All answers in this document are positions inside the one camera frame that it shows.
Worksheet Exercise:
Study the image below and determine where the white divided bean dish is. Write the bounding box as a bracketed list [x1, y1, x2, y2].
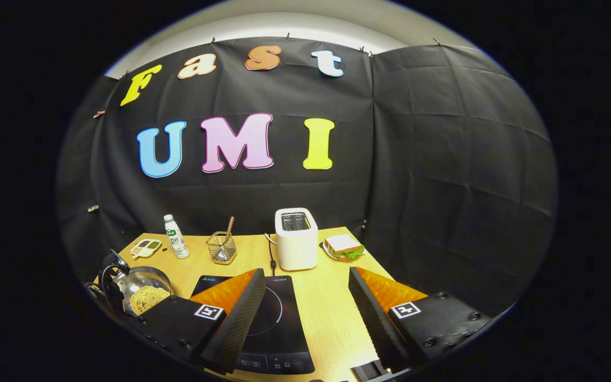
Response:
[130, 239, 162, 259]

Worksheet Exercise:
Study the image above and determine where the white sandwich plate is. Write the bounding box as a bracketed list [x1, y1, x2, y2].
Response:
[320, 241, 365, 262]

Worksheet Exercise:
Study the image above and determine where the steel pot with black handles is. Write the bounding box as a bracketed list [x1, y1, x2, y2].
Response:
[85, 249, 173, 317]

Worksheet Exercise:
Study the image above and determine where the sandwich with lettuce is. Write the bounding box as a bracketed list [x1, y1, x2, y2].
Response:
[324, 235, 364, 259]

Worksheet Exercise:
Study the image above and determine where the metal wire basket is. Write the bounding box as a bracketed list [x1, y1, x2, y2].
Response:
[206, 231, 238, 265]

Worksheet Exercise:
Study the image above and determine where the black induction cooktop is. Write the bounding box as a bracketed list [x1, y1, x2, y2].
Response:
[191, 275, 316, 375]

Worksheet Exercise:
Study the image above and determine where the black toaster power cable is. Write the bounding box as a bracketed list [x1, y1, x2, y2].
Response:
[265, 233, 280, 277]

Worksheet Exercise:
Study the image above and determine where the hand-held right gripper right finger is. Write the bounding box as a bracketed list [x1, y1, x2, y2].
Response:
[348, 266, 492, 372]

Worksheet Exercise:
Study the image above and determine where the pile of yellow soybeans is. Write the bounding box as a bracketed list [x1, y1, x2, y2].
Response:
[129, 285, 171, 315]

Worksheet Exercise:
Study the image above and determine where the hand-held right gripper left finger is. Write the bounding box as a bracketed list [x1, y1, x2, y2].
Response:
[138, 268, 267, 375]

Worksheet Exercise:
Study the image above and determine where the white toaster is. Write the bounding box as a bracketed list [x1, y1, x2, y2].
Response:
[275, 207, 319, 272]

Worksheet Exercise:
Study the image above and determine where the white drink bottle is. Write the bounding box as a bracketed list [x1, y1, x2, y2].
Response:
[164, 214, 190, 259]

